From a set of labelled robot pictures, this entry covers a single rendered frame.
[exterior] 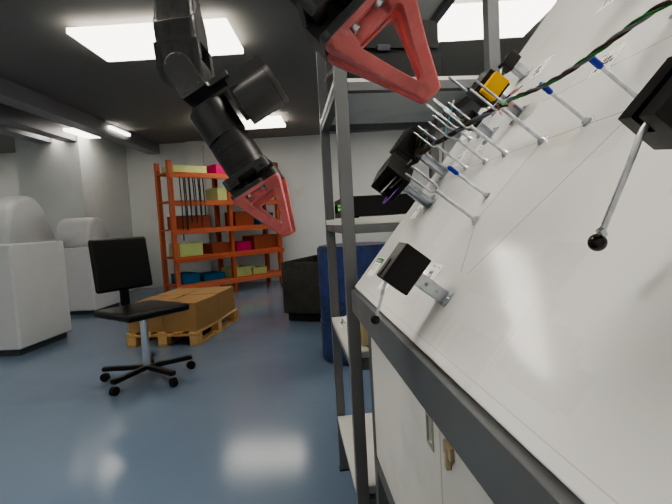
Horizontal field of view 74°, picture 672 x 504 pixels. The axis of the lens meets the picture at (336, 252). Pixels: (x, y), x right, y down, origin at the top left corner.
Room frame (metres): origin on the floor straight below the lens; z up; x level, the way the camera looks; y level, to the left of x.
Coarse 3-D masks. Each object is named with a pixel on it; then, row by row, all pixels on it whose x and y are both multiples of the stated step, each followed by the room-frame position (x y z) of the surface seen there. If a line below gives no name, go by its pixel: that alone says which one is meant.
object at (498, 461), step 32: (384, 320) 0.82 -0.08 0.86; (384, 352) 0.81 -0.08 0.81; (416, 352) 0.61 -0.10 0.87; (416, 384) 0.60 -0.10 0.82; (448, 384) 0.49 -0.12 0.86; (448, 416) 0.48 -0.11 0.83; (480, 416) 0.40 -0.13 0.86; (480, 448) 0.39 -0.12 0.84; (512, 448) 0.34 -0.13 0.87; (480, 480) 0.40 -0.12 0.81; (512, 480) 0.34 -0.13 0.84; (544, 480) 0.30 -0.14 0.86
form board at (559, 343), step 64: (576, 0) 1.09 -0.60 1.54; (640, 0) 0.73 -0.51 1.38; (640, 64) 0.59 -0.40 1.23; (512, 128) 0.89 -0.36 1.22; (576, 128) 0.63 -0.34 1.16; (448, 192) 1.00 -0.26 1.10; (512, 192) 0.68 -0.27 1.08; (576, 192) 0.52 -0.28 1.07; (640, 192) 0.42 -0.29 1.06; (384, 256) 1.14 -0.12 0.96; (448, 256) 0.74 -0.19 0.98; (512, 256) 0.55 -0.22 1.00; (576, 256) 0.44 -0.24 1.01; (640, 256) 0.36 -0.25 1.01; (448, 320) 0.59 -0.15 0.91; (512, 320) 0.46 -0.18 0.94; (576, 320) 0.38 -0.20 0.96; (640, 320) 0.32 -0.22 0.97; (512, 384) 0.40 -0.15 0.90; (576, 384) 0.33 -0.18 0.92; (640, 384) 0.29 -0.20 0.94; (576, 448) 0.30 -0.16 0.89; (640, 448) 0.26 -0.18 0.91
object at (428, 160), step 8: (408, 128) 1.11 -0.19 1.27; (416, 128) 1.08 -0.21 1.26; (400, 136) 1.16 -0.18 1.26; (408, 136) 1.08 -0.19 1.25; (416, 136) 1.11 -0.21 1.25; (424, 136) 1.09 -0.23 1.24; (400, 144) 1.08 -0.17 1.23; (408, 144) 1.12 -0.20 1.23; (424, 144) 1.09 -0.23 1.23; (392, 152) 1.14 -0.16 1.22; (400, 152) 1.10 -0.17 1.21; (408, 152) 1.08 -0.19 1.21; (416, 152) 1.10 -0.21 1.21; (408, 160) 1.11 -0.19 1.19; (416, 160) 1.08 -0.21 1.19; (424, 160) 1.12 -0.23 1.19; (432, 160) 1.14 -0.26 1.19; (432, 168) 1.13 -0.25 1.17; (440, 168) 1.14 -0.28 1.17
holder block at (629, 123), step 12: (660, 72) 0.34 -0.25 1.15; (648, 84) 0.34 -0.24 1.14; (660, 84) 0.33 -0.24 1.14; (636, 96) 0.35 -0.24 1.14; (648, 96) 0.33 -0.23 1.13; (660, 96) 0.32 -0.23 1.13; (636, 108) 0.33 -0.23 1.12; (648, 108) 0.32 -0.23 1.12; (660, 108) 0.31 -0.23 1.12; (624, 120) 0.34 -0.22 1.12; (636, 120) 0.33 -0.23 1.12; (648, 120) 0.32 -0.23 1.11; (660, 120) 0.31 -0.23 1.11; (636, 132) 0.35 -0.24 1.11; (648, 132) 0.34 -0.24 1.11; (660, 132) 0.32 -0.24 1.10; (648, 144) 0.35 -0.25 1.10; (660, 144) 0.34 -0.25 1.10
